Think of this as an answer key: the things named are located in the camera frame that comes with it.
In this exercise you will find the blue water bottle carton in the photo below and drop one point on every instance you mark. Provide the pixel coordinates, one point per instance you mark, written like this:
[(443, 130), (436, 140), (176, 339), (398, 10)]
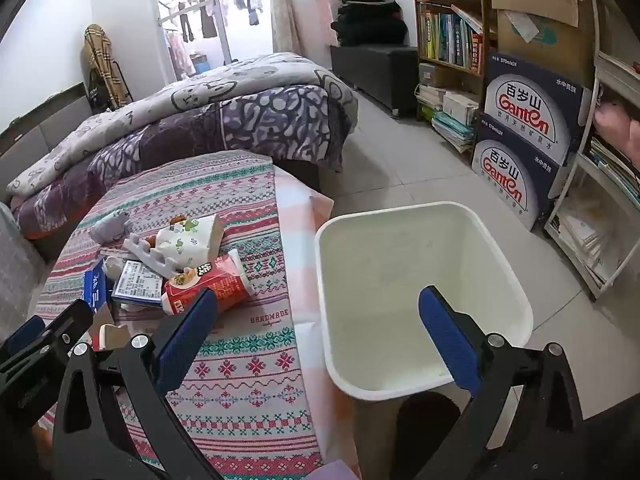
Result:
[(510, 175), (530, 105)]

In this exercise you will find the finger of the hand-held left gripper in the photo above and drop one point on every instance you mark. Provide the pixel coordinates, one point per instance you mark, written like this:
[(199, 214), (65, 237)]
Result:
[(67, 325), (25, 332)]

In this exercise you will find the grey cushion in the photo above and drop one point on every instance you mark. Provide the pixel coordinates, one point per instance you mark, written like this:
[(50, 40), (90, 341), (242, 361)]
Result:
[(15, 260)]

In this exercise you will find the white green paper cup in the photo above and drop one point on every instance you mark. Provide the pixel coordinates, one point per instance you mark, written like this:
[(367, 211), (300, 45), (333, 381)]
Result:
[(185, 245)]

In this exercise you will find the crushed red paper cup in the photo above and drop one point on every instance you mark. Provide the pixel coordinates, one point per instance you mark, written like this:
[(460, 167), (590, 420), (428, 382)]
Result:
[(225, 280)]

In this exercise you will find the stack of white papers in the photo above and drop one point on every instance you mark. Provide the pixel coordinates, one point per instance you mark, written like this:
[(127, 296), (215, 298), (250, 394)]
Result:
[(585, 240)]

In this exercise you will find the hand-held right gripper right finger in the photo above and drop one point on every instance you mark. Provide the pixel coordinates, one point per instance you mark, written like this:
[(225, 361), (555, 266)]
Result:
[(450, 340)]

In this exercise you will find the small grey box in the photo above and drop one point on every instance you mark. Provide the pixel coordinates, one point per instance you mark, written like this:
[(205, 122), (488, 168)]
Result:
[(431, 75)]

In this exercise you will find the grey padded headboard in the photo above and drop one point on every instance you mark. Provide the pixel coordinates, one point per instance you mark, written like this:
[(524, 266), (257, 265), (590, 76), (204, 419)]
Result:
[(45, 125)]

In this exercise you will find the grey cartoon print blanket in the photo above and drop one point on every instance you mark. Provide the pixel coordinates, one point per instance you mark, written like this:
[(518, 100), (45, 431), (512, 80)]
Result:
[(200, 90)]

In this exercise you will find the white plastic trash bin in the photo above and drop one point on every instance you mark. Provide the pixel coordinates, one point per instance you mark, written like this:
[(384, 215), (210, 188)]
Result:
[(400, 270)]

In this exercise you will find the purple cloth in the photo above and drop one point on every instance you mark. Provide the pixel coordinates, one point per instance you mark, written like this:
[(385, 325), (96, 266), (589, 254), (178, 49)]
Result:
[(332, 467)]

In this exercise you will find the white shelf cart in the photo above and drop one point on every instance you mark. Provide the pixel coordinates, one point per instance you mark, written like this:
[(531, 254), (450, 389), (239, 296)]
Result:
[(593, 105)]

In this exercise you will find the stack of thin books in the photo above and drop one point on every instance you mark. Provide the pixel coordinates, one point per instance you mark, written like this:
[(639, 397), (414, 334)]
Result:
[(617, 167)]

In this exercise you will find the row of hanging clothes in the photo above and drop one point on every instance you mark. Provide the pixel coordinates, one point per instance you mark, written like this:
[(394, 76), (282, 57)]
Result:
[(207, 20)]

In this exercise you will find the pink checked cloth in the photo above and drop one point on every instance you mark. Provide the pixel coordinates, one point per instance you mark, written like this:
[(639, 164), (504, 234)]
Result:
[(300, 240)]

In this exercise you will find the black storage bench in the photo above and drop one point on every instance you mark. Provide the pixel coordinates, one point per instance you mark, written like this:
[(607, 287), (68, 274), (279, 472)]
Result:
[(375, 70)]

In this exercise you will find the cream curtain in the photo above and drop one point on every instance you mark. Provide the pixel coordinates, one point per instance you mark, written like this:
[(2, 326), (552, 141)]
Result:
[(282, 15)]

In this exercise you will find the white foam toe separator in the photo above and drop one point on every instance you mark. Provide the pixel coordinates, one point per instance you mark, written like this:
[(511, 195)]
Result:
[(142, 252)]

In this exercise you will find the plaid coat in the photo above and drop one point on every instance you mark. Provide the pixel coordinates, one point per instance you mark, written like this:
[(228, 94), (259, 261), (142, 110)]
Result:
[(102, 65)]

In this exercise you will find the patterned striped tablecloth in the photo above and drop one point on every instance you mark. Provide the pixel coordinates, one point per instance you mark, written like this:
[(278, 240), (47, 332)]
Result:
[(240, 360)]

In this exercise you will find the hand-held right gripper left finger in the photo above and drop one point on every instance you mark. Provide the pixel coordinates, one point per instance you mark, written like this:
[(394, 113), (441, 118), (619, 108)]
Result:
[(187, 340)]

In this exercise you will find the white tissue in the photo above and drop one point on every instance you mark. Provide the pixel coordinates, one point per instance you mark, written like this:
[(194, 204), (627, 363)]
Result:
[(114, 267)]

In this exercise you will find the pile of black clothes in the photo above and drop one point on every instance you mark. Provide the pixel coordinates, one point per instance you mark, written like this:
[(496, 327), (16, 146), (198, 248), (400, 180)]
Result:
[(367, 20)]

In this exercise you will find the tan cardboard piece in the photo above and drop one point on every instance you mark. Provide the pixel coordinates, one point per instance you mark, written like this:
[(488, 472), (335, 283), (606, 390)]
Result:
[(112, 336)]

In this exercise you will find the small box with white label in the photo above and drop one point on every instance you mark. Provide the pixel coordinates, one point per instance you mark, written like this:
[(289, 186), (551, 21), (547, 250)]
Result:
[(137, 280)]

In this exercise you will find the grey crumpled wrapper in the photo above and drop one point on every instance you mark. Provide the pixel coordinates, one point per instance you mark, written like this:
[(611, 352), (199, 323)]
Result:
[(110, 225)]

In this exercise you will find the pink plush toy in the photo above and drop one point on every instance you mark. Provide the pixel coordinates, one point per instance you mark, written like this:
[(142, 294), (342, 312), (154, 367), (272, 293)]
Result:
[(620, 125)]

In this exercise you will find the brown cardboard box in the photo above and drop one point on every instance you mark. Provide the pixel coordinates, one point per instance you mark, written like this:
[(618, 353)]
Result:
[(550, 35)]

